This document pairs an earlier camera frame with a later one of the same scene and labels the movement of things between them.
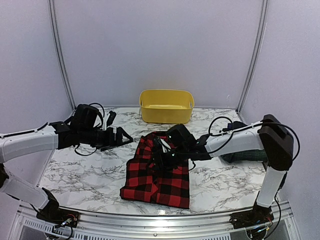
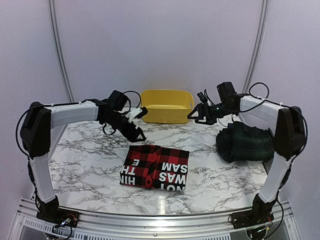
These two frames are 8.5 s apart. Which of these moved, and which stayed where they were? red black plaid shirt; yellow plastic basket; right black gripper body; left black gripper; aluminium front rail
Moved: red black plaid shirt; left black gripper; right black gripper body
Stayed: yellow plastic basket; aluminium front rail
